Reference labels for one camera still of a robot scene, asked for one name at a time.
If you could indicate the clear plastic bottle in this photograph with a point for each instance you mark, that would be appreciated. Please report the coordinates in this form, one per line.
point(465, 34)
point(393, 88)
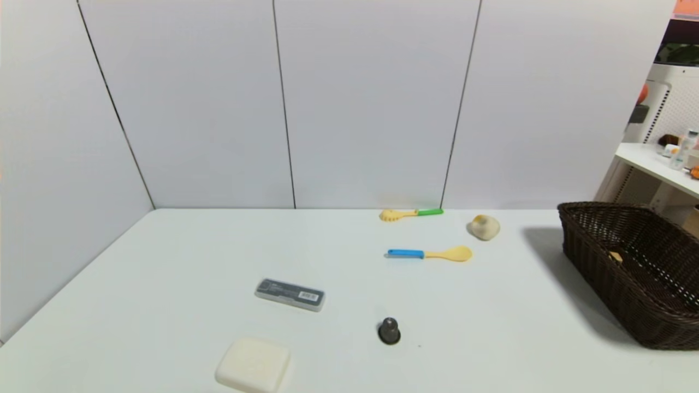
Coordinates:
point(685, 150)

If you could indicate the white shelf board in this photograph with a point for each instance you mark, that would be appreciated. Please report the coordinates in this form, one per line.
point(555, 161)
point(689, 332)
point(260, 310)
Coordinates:
point(652, 161)

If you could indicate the cream white square soap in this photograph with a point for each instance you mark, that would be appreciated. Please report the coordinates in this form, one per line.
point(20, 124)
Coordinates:
point(253, 364)

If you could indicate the black round knob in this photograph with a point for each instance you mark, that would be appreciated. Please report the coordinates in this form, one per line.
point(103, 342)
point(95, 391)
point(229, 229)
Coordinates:
point(389, 331)

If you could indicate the small wooden cube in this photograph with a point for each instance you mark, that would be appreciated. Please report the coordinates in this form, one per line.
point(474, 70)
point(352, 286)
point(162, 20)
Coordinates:
point(616, 256)

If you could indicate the small white orange container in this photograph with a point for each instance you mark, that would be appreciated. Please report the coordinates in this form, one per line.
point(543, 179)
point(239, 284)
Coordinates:
point(671, 150)

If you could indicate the grey rectangular case with barcode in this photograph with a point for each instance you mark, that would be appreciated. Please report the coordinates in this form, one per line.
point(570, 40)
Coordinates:
point(290, 295)

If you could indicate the dark brown wicker basket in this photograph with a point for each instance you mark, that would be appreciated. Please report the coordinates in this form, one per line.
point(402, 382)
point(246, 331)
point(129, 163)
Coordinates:
point(617, 278)

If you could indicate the orange poster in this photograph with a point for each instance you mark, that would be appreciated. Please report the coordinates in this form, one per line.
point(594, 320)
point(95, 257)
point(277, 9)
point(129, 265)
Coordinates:
point(687, 8)

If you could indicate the white pegboard panel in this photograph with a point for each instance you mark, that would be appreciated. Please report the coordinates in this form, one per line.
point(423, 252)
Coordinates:
point(677, 103)

